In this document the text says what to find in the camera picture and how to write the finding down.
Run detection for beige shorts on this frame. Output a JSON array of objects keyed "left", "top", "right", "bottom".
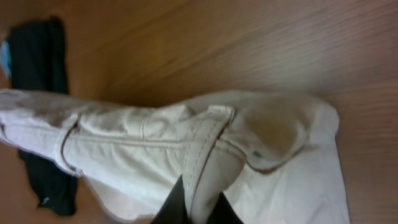
[{"left": 1, "top": 90, "right": 349, "bottom": 223}]

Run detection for black garment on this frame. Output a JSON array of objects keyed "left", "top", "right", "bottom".
[{"left": 5, "top": 17, "right": 78, "bottom": 216}]

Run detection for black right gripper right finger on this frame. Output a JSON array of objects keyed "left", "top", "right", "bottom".
[{"left": 208, "top": 192, "right": 243, "bottom": 224}]

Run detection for light blue garment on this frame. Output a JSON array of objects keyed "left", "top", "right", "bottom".
[{"left": 0, "top": 41, "right": 12, "bottom": 78}]

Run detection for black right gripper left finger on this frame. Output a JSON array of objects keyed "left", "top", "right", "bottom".
[{"left": 150, "top": 176, "right": 188, "bottom": 224}]

